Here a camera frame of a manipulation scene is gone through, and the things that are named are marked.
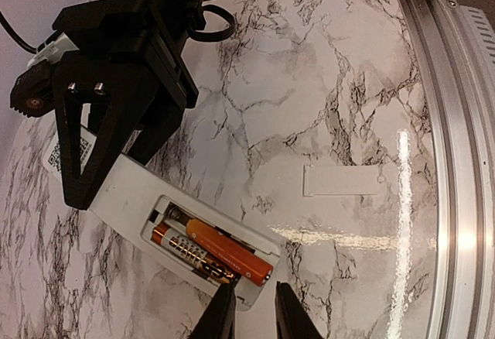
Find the white battery cover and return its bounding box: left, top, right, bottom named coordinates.
left=302, top=165, right=381, bottom=197

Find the white remote control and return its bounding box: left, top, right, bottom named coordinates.
left=43, top=122, right=282, bottom=313

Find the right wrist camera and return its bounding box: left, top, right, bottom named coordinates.
left=10, top=33, right=77, bottom=118

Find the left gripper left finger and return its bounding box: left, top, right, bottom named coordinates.
left=189, top=284, right=237, bottom=339

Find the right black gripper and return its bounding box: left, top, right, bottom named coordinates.
left=53, top=0, right=204, bottom=210

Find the gold white AAA battery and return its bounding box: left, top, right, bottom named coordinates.
left=152, top=222, right=238, bottom=284

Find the orange AAA battery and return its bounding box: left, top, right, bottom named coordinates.
left=186, top=219, right=273, bottom=286

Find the aluminium front rail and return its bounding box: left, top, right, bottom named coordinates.
left=399, top=0, right=494, bottom=338

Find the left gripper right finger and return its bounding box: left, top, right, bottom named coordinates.
left=275, top=282, right=323, bottom=339

